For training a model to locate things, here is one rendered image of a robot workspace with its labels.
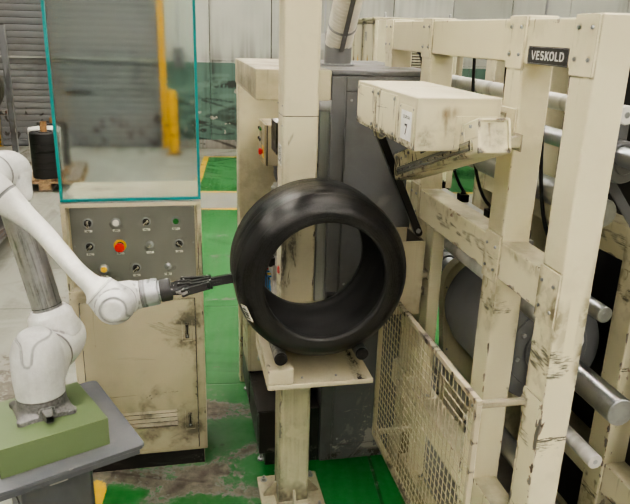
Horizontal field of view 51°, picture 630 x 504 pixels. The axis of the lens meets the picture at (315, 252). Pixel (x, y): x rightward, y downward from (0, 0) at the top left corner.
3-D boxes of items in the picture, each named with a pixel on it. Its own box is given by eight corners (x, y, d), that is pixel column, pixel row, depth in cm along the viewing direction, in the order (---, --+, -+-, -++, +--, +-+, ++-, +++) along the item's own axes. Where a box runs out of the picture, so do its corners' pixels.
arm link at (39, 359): (5, 405, 209) (-4, 340, 204) (28, 380, 227) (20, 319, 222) (56, 404, 210) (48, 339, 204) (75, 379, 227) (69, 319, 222)
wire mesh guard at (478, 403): (371, 433, 286) (381, 282, 264) (375, 433, 286) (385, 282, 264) (453, 601, 202) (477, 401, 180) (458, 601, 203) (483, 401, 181)
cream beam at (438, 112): (354, 122, 237) (356, 80, 232) (421, 122, 241) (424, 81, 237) (411, 152, 180) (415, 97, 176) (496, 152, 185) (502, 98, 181)
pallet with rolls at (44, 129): (26, 172, 902) (19, 115, 878) (88, 171, 920) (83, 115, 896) (9, 192, 791) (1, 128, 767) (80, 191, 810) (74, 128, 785)
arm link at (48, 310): (33, 379, 227) (56, 353, 248) (79, 370, 227) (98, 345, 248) (-42, 158, 208) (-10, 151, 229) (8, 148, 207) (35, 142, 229)
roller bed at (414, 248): (369, 296, 276) (373, 227, 266) (403, 294, 279) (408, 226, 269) (383, 315, 257) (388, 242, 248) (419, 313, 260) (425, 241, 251)
